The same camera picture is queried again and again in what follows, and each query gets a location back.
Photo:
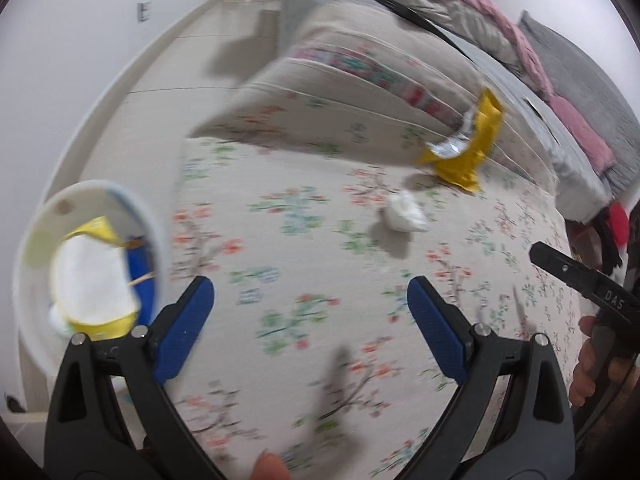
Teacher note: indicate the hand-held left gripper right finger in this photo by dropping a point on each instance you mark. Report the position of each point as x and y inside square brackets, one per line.
[435, 330]

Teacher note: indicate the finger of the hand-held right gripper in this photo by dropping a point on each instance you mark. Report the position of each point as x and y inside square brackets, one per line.
[560, 265]

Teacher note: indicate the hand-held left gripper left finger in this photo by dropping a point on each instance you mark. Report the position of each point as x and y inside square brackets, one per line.
[185, 330]

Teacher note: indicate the blue cardboard box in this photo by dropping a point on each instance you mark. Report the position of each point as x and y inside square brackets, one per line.
[142, 300]

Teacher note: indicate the yellow cup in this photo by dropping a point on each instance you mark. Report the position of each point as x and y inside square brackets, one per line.
[95, 280]

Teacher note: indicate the white plastic bin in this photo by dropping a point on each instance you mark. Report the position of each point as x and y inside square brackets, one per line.
[30, 310]

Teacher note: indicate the person's right hand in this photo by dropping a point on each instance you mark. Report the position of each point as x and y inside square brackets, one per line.
[582, 360]

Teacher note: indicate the person's left hand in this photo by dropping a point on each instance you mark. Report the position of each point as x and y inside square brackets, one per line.
[270, 467]

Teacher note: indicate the printed cardboard box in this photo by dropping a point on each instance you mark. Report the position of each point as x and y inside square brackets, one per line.
[582, 242]

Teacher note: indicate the red black items on floor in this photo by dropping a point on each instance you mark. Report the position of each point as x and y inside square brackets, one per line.
[610, 250]

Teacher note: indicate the red plastic stool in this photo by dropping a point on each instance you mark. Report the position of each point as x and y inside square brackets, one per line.
[620, 220]

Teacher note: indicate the white crumpled tissue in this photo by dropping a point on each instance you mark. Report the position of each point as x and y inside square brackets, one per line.
[405, 212]

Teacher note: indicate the floral folded mattress pad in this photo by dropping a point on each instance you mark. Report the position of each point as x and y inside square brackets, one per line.
[300, 260]

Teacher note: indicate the pink pillow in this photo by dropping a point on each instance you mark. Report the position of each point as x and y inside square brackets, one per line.
[580, 130]

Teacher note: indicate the yellow foil snack wrapper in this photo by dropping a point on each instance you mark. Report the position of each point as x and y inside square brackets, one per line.
[475, 155]

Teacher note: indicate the grey quilted pillow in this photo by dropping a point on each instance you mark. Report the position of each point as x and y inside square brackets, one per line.
[590, 75]

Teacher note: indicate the black remote control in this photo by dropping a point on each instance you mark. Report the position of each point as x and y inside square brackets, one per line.
[415, 17]

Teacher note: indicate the bed with grey sheet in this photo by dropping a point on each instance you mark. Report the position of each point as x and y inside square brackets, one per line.
[300, 5]

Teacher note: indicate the white wall socket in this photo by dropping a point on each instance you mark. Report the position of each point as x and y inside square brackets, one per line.
[144, 12]

